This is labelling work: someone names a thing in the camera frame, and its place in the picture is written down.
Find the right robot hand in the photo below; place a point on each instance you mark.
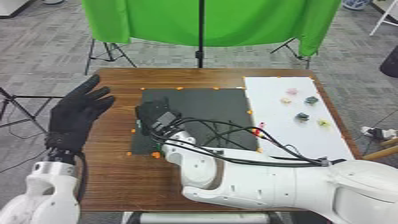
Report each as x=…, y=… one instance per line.
x=154, y=112

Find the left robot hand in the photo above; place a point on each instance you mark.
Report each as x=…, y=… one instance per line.
x=74, y=116

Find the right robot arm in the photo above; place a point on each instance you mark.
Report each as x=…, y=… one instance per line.
x=285, y=190

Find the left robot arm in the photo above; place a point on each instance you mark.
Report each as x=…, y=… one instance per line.
x=51, y=196

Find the black tripod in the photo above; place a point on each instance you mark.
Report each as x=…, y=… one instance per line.
x=294, y=50
x=109, y=53
x=20, y=106

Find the dark mat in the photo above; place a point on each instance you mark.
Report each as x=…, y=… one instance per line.
x=214, y=106

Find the pale yellow flower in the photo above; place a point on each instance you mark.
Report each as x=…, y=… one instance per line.
x=287, y=100

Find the pink flower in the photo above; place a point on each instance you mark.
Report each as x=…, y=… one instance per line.
x=292, y=90

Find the white sheet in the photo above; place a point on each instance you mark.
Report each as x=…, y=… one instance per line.
x=296, y=133

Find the black stand pole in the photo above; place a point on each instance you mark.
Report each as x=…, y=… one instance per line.
x=202, y=33

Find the dark green flower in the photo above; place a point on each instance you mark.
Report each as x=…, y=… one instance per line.
x=303, y=116

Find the blue flower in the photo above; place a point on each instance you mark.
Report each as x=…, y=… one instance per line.
x=312, y=99

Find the pale grey bar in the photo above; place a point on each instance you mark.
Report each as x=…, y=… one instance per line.
x=202, y=218

